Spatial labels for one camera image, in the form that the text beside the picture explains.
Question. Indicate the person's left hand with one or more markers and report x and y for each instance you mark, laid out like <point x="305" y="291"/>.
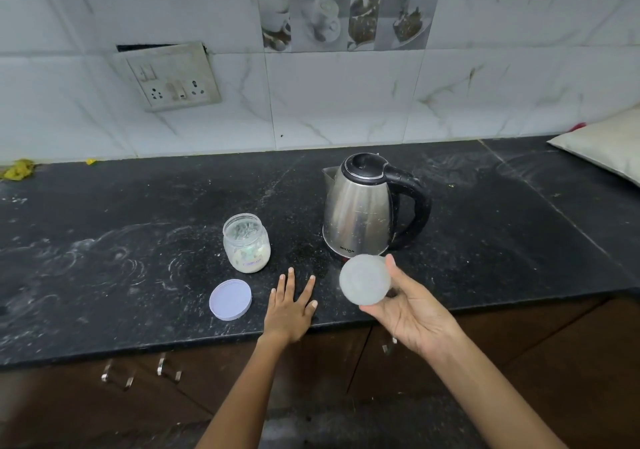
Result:
<point x="287" y="316"/>

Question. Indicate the person's right hand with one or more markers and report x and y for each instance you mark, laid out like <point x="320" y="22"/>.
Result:
<point x="417" y="313"/>

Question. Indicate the lilac round jar lid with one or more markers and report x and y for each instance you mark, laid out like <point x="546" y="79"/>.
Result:
<point x="230" y="299"/>

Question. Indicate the clear plastic baby bottle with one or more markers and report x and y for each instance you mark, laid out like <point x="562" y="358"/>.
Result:
<point x="364" y="279"/>

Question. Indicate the clear powder jar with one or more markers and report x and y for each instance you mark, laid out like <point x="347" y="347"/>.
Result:
<point x="246" y="246"/>

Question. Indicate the steel electric kettle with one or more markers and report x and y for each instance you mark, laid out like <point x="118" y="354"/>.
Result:
<point x="360" y="208"/>

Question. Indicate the person's right forearm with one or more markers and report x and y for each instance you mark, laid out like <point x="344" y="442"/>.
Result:
<point x="500" y="398"/>

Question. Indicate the person's left forearm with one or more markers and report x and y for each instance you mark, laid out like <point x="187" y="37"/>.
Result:
<point x="237" y="398"/>

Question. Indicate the red object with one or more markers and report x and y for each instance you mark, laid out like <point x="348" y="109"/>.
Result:
<point x="577" y="126"/>

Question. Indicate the white sack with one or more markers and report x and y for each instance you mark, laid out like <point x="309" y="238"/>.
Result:
<point x="605" y="143"/>

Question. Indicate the yellow-green cloth scrap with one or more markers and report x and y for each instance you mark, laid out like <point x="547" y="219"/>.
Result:
<point x="17" y="169"/>

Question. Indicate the white wall switch socket plate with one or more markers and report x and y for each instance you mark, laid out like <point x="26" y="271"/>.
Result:
<point x="172" y="76"/>

